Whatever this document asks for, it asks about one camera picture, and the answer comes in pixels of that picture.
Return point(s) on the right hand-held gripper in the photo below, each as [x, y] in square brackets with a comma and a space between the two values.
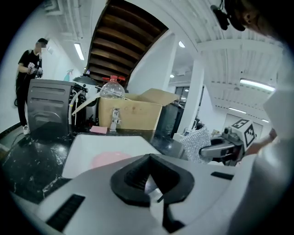
[249, 134]

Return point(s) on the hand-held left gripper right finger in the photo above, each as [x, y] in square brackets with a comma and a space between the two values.
[206, 195]

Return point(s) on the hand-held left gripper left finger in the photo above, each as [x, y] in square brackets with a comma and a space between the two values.
[96, 195]

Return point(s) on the silver textured cloth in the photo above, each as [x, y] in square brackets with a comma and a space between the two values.
[195, 144]

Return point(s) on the person's right forearm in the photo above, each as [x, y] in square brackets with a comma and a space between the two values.
[259, 144]

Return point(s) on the white ceiling tube light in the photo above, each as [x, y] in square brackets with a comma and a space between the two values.
[265, 120]
[257, 84]
[79, 51]
[237, 110]

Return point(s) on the white sink basin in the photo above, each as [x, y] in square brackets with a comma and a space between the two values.
[103, 144]

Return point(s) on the white square pillar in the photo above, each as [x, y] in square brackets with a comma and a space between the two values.
[196, 91]

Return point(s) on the pink sponge cloth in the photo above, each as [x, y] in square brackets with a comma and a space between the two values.
[98, 129]

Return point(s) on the black marble table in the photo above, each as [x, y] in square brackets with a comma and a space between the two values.
[34, 160]

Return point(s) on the person's white shirt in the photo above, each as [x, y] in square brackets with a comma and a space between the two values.
[280, 110]

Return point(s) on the chrome faucet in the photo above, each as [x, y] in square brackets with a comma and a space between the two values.
[114, 119]

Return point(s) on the brown cardboard box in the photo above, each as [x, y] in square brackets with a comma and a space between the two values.
[131, 114]

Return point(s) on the grey dishwasher appliance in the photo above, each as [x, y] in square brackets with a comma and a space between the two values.
[46, 107]

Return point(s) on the clear bottle with red cap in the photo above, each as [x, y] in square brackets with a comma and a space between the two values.
[112, 90]

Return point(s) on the round ceiling light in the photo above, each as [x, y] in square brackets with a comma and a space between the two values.
[182, 44]

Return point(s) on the black round pan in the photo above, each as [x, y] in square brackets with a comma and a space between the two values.
[85, 80]

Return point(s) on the teal spray bottle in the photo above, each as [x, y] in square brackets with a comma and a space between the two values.
[68, 75]

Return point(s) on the person's head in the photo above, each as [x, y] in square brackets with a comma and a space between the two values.
[255, 16]

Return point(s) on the brown wooden staircase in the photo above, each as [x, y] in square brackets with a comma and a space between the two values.
[119, 46]

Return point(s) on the black head-worn camera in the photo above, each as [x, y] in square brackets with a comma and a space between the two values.
[221, 17]

